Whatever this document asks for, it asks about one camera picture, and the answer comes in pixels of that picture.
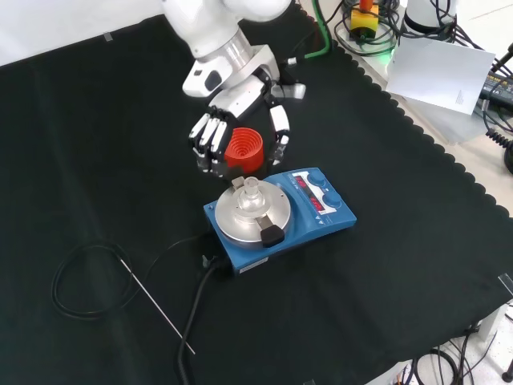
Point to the heater with blue base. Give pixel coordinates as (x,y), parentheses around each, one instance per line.
(312,224)

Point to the grey tape piece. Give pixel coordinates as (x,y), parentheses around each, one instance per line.
(108,37)

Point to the pale board sheet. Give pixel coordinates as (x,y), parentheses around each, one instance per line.
(437,74)

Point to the yellow stop button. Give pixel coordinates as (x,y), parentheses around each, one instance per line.
(364,22)

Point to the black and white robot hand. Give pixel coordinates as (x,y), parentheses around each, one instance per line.
(240,102)

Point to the clear round-bottom glass flask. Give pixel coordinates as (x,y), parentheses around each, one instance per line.
(249,200)

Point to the orange ribbed round holder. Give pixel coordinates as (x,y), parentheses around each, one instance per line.
(245,154)

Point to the black bench cloth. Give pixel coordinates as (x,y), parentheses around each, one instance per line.
(380,240)

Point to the black power adapter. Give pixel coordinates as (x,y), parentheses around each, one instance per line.
(497,86)

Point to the thin metal probe rod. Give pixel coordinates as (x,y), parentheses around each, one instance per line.
(160,306)

